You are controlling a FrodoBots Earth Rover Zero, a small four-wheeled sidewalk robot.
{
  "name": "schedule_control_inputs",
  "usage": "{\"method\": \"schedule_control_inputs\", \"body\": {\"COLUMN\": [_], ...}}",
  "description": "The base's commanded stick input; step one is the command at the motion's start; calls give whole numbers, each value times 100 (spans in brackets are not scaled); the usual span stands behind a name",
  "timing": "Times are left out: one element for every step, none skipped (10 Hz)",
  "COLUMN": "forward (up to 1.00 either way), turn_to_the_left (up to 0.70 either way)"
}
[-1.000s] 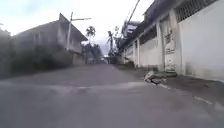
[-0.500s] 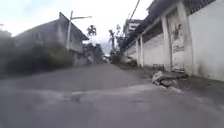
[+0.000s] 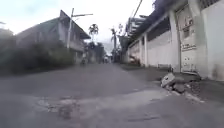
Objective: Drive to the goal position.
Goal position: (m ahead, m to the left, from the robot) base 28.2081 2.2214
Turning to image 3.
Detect grey asphalt road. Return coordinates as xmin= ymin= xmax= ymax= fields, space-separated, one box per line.
xmin=0 ymin=62 xmax=224 ymax=128

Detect palm tree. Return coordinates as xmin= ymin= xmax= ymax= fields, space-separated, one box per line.
xmin=88 ymin=23 xmax=100 ymax=44

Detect utility pole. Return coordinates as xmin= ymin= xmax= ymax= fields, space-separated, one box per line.
xmin=65 ymin=7 xmax=94 ymax=51

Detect pile of broken concrete rubble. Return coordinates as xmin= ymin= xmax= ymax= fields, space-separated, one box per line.
xmin=160 ymin=72 xmax=205 ymax=103

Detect grey house with pitched roof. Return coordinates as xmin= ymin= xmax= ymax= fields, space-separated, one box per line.
xmin=14 ymin=9 xmax=92 ymax=64

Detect dark green bushes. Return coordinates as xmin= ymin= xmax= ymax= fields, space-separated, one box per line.
xmin=0 ymin=29 xmax=76 ymax=75

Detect white perimeter wall with gate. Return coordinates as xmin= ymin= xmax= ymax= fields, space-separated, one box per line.
xmin=126 ymin=0 xmax=224 ymax=82

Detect overhead wires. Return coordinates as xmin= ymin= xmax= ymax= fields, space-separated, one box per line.
xmin=123 ymin=0 xmax=144 ymax=34

